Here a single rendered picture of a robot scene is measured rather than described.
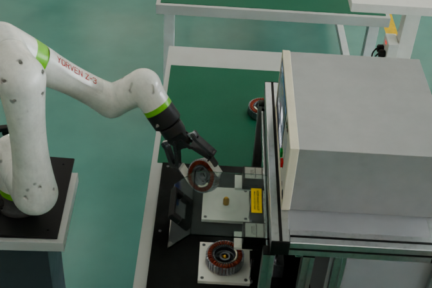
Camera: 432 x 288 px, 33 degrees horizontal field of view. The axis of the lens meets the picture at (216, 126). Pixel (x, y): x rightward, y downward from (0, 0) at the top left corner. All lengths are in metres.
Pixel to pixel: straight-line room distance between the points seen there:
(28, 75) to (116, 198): 1.71
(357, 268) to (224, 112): 1.07
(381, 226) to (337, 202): 0.13
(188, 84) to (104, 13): 2.07
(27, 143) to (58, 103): 2.11
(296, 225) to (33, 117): 0.72
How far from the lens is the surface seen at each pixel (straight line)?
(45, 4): 5.02
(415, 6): 2.67
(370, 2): 2.64
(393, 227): 1.89
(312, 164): 1.76
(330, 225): 1.85
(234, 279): 2.13
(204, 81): 2.92
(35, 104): 1.89
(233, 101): 2.81
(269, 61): 3.07
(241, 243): 2.09
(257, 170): 2.26
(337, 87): 1.96
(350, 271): 1.90
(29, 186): 2.07
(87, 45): 4.55
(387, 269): 1.91
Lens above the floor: 2.41
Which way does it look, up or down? 38 degrees down
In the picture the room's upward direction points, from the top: 4 degrees clockwise
